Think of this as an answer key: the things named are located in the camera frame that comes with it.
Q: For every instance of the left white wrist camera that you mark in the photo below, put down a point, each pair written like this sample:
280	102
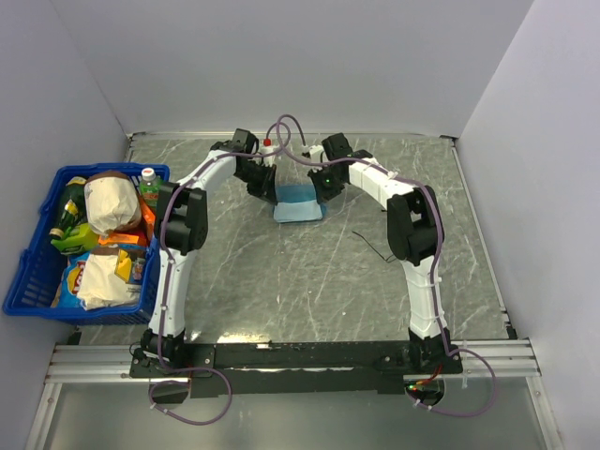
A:
268	152

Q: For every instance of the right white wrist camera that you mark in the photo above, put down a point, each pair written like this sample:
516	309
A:
314	153

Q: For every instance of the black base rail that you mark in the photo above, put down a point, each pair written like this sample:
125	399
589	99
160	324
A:
296	367

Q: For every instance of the blue plastic basket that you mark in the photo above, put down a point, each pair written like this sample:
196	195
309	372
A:
41	265

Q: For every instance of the orange snack pack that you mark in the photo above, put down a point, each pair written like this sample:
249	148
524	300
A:
141	235

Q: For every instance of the lime green snack pack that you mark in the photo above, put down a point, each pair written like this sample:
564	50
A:
80	240

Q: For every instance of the brown white paper bag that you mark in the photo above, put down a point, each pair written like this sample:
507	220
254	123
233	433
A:
111	203

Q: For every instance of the green bottle white cap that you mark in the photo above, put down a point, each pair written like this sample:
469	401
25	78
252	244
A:
149	187

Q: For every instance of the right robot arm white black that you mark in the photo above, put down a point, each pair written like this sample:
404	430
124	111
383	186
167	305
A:
414	234

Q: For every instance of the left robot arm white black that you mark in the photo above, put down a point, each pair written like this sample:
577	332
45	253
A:
182	227

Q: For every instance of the dark green glass bottle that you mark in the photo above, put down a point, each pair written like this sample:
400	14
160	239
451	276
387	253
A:
70	208

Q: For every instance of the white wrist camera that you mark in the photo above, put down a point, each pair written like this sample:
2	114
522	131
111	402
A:
268	152
314	153

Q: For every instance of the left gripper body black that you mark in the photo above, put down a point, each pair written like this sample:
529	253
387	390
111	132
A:
256	176

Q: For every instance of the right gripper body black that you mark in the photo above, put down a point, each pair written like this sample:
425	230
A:
325	181

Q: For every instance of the light blue cleaning cloth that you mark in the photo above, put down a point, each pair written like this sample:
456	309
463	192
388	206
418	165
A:
295	212

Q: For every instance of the blue translucent glasses case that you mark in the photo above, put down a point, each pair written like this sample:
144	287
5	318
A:
296	194

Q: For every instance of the blue yellow chips bag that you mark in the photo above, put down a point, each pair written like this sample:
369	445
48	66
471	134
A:
67	293

